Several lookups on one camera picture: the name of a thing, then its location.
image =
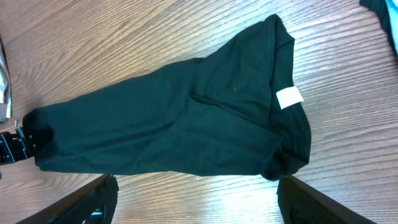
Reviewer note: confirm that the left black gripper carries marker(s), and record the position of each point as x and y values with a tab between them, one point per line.
23	144

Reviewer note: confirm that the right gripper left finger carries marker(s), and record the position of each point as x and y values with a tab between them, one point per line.
93	203

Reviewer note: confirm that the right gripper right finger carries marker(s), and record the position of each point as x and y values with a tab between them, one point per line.
300	203

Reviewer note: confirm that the beige folded garment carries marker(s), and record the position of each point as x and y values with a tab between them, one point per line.
6	99

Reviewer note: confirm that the black t-shirt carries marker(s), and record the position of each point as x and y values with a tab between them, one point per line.
218	115

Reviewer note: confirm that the light blue t-shirt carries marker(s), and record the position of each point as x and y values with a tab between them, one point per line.
392	10

